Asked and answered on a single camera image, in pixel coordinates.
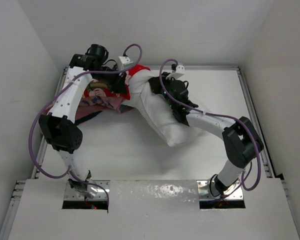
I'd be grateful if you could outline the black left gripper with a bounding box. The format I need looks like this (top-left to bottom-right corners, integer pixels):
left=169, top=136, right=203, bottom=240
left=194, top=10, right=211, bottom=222
left=94, top=64, right=128, bottom=95

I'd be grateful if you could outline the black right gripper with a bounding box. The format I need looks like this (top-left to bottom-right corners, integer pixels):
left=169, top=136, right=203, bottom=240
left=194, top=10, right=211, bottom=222
left=149, top=71, right=178, bottom=110

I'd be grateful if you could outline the white pillow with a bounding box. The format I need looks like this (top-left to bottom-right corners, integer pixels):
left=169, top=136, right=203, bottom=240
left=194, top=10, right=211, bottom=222
left=123, top=69, right=204, bottom=147

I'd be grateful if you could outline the red patterned pillowcase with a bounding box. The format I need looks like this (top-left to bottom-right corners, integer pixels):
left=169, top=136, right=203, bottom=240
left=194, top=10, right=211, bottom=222
left=41, top=63, right=152, bottom=137

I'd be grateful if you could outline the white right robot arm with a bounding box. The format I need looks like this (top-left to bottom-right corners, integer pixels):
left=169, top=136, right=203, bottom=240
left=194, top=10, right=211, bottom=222
left=149, top=72, right=264, bottom=199

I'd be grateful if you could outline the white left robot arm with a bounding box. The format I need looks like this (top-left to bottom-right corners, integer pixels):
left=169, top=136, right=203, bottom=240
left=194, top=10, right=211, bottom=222
left=38, top=44, right=134, bottom=199

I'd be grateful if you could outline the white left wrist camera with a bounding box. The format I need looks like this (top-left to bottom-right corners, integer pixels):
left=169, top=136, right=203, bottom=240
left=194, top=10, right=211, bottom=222
left=117, top=56, right=134, bottom=71

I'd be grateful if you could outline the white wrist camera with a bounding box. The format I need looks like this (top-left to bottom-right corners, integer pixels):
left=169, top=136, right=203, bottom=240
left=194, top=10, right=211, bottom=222
left=168, top=64, right=185, bottom=79
left=117, top=56, right=134, bottom=71

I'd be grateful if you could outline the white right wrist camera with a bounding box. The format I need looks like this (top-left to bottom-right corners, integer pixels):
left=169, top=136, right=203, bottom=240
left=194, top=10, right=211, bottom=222
left=168, top=64, right=185, bottom=79

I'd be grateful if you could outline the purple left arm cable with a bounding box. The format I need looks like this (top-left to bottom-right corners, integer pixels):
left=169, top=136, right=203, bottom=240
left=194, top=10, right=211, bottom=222
left=28, top=43, right=143, bottom=208

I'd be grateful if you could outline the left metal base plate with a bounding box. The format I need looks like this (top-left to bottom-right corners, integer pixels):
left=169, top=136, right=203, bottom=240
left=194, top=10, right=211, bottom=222
left=63, top=179, right=110, bottom=201

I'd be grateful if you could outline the metal base plate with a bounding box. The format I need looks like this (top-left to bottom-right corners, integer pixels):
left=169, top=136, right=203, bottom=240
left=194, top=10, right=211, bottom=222
left=197, top=180, right=244, bottom=201
left=63, top=179, right=110, bottom=201

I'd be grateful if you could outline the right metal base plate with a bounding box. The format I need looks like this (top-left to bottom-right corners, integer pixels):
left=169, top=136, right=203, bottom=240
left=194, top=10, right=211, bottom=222
left=197, top=180, right=244, bottom=201

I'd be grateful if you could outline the aluminium table frame rail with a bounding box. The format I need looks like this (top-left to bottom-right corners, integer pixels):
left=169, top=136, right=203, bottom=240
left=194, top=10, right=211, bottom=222
left=237, top=68, right=276, bottom=178

